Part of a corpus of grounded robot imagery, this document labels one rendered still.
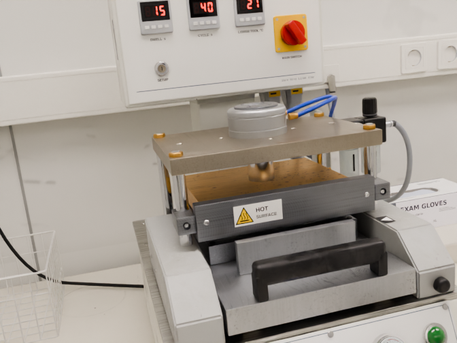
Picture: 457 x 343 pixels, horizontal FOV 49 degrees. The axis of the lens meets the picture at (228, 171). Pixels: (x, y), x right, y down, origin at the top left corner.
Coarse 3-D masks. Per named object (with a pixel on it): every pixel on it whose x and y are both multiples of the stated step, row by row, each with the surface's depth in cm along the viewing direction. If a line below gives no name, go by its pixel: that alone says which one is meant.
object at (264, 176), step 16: (288, 160) 79; (304, 160) 78; (192, 176) 75; (208, 176) 74; (224, 176) 73; (240, 176) 72; (256, 176) 68; (272, 176) 69; (288, 176) 70; (304, 176) 69; (320, 176) 68; (336, 176) 68; (192, 192) 67; (208, 192) 66; (224, 192) 65; (240, 192) 65; (256, 192) 64
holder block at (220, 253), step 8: (352, 216) 67; (312, 224) 65; (320, 224) 65; (264, 232) 64; (272, 232) 64; (224, 240) 63; (232, 240) 62; (208, 248) 61; (216, 248) 62; (224, 248) 62; (232, 248) 62; (208, 256) 62; (216, 256) 62; (224, 256) 62; (232, 256) 62
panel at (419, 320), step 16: (432, 304) 57; (448, 304) 58; (368, 320) 55; (384, 320) 56; (400, 320) 56; (416, 320) 56; (432, 320) 57; (448, 320) 57; (304, 336) 54; (320, 336) 54; (336, 336) 54; (352, 336) 55; (368, 336) 55; (400, 336) 56; (416, 336) 56; (448, 336) 57
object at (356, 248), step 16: (368, 240) 55; (288, 256) 53; (304, 256) 53; (320, 256) 53; (336, 256) 53; (352, 256) 54; (368, 256) 54; (384, 256) 55; (256, 272) 51; (272, 272) 51; (288, 272) 52; (304, 272) 52; (320, 272) 53; (384, 272) 55; (256, 288) 52
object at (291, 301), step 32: (352, 224) 61; (256, 256) 58; (224, 288) 56; (288, 288) 54; (320, 288) 54; (352, 288) 54; (384, 288) 56; (224, 320) 52; (256, 320) 52; (288, 320) 53
